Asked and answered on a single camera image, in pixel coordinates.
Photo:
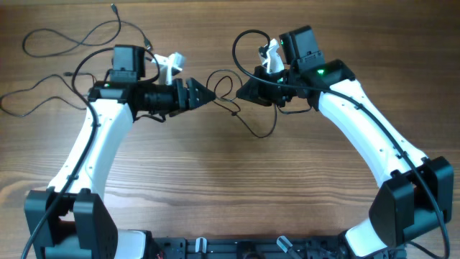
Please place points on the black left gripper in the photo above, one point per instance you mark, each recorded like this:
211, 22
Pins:
180, 93

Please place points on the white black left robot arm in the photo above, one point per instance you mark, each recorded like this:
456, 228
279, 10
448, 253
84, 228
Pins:
69, 218

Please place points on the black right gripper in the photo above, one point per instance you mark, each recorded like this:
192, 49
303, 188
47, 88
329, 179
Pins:
259, 86

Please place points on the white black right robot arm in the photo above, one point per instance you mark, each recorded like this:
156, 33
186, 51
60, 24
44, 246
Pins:
415, 192

